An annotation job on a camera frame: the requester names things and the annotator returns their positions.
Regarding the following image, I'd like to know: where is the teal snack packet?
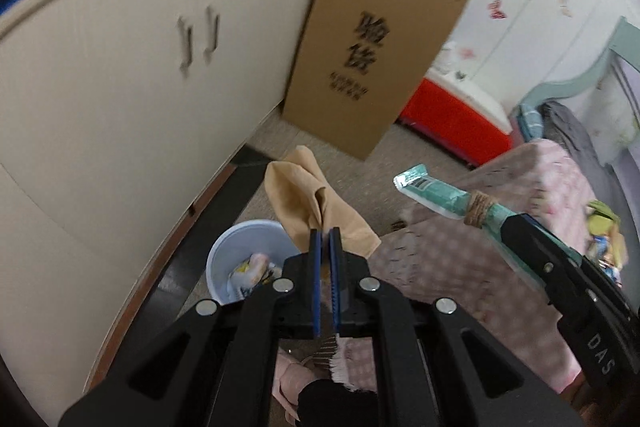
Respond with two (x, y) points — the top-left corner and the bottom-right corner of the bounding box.
(394, 164), (532, 271)

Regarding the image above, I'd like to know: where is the beige paper bag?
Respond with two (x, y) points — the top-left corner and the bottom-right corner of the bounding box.
(264, 145), (381, 258)

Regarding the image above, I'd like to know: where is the teal bunk bed frame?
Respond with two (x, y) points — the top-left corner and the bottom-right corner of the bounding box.
(508, 16), (640, 122)

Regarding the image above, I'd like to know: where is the red storage box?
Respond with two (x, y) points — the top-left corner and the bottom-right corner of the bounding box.
(398, 69), (513, 167)

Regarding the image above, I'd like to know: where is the grey folded quilt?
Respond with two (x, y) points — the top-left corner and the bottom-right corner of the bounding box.
(538, 101), (617, 210)

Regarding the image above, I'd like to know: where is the large cardboard box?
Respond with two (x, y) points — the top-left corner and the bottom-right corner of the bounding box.
(282, 0), (469, 159)

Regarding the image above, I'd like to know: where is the pink slipper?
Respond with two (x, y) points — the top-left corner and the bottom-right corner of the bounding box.
(271, 349), (317, 425)

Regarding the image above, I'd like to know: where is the light blue trash bin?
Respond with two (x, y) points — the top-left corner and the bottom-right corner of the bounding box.
(205, 220), (299, 305)

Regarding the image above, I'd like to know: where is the beige low cabinet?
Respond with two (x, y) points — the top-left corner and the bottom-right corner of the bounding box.
(1, 0), (310, 426)

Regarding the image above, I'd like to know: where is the green leaf plush wrapper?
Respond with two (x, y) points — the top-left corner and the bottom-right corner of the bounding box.
(586, 200), (628, 286)

